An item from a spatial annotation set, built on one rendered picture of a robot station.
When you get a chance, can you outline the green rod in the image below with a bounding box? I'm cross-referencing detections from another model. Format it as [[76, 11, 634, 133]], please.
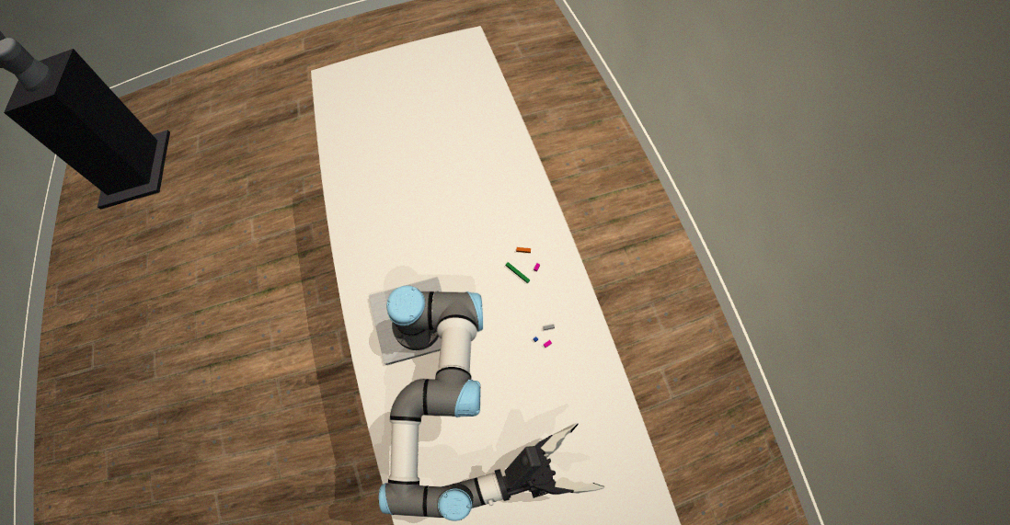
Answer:
[[506, 263, 530, 283]]

